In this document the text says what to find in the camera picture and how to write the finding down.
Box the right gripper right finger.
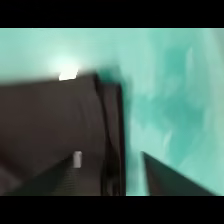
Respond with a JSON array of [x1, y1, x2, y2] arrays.
[[141, 151, 215, 197]]

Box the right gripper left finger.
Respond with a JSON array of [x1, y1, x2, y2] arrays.
[[3, 153, 102, 197]]

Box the dark brown garment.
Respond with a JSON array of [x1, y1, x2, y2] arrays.
[[0, 72, 128, 197]]

